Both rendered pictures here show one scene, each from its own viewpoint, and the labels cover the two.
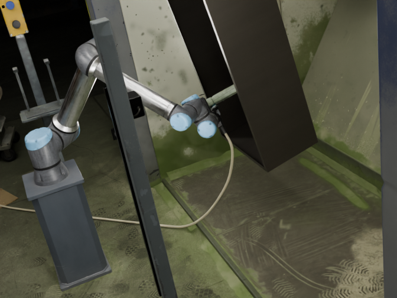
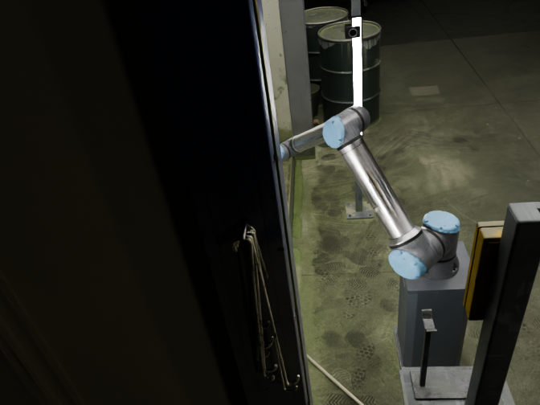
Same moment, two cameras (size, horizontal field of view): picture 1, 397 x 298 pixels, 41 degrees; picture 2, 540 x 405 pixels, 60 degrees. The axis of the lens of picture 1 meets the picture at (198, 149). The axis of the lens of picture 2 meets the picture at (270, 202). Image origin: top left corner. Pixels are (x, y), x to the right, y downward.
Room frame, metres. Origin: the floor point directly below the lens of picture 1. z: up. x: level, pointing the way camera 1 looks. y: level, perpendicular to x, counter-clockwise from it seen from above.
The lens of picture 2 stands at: (4.33, 0.88, 2.22)
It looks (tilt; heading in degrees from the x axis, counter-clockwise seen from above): 36 degrees down; 207
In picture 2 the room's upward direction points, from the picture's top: 9 degrees counter-clockwise
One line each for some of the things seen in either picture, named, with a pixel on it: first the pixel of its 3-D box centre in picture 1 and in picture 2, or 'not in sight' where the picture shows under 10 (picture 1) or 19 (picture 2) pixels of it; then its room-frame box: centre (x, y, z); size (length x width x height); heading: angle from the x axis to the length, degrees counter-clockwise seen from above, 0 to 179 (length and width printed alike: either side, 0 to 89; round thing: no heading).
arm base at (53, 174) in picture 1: (49, 169); (437, 256); (2.66, 0.83, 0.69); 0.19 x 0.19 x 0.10
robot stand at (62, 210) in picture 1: (67, 224); (431, 311); (2.66, 0.83, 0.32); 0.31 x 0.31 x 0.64; 18
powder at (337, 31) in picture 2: not in sight; (349, 31); (0.06, -0.22, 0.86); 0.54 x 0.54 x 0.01
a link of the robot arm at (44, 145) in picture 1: (42, 146); (439, 234); (2.67, 0.83, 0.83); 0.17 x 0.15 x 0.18; 153
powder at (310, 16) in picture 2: not in sight; (320, 16); (-0.44, -0.64, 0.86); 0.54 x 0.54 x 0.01
